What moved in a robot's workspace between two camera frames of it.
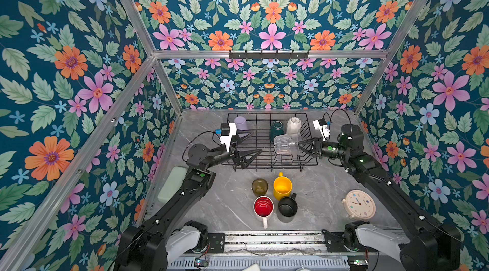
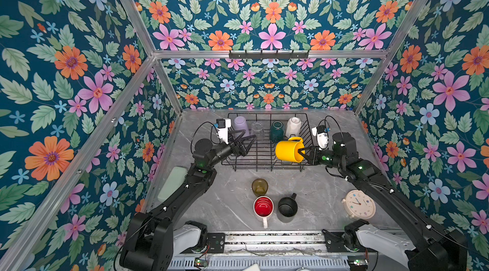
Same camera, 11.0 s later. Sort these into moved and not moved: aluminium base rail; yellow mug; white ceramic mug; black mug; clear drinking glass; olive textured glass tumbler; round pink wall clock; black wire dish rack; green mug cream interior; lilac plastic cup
Moved: clear drinking glass; yellow mug
Not moved: olive textured glass tumbler; green mug cream interior; black wire dish rack; round pink wall clock; lilac plastic cup; white ceramic mug; black mug; aluminium base rail
